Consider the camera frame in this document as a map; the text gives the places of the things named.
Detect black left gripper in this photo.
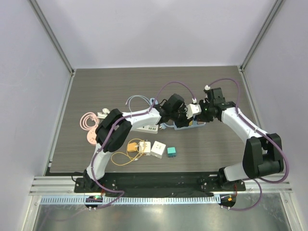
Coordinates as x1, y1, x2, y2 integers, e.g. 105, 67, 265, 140
170, 105, 194, 128

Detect white power strip green ports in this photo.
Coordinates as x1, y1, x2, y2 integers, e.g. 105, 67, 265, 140
136, 125, 158, 134

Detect teal plug adapter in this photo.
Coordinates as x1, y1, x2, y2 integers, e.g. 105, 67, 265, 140
167, 147, 177, 158

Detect white cube socket plain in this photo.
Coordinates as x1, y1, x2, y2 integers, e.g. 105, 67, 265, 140
150, 141, 166, 159

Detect white cube socket tiger sticker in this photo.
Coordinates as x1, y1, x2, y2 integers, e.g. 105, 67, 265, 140
138, 141, 151, 156

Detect yellow orange plug adapter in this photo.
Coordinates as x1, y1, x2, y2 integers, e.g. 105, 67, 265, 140
127, 142, 139, 153

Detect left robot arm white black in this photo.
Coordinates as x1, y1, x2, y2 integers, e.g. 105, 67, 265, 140
83, 93, 197, 193

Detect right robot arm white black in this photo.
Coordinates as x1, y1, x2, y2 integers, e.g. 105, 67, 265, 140
197, 86, 284, 191

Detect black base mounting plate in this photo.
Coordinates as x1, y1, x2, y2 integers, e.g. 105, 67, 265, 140
74, 172, 246, 207

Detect light blue power cable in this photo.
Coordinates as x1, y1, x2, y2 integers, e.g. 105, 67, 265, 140
125, 95, 157, 113

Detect right aluminium frame post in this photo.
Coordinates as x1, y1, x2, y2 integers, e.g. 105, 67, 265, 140
238, 0, 285, 72

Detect aluminium frame post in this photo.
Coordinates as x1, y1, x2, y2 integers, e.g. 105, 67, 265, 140
238, 0, 285, 72
28, 0, 75, 76

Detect yellow thin cable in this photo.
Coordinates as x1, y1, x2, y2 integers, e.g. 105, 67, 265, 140
110, 138, 147, 166

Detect pink coiled power cable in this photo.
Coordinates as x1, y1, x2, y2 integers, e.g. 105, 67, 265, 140
80, 112, 102, 132

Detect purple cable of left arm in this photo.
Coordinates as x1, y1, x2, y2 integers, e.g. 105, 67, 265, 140
91, 81, 198, 209

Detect white slotted cable duct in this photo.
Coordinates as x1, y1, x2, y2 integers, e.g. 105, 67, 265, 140
40, 194, 221, 205

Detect aluminium frame rail front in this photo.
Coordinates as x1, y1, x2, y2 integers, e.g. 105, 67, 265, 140
28, 176, 293, 196

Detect left aluminium frame post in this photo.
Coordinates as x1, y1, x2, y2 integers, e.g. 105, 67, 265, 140
28, 0, 75, 76

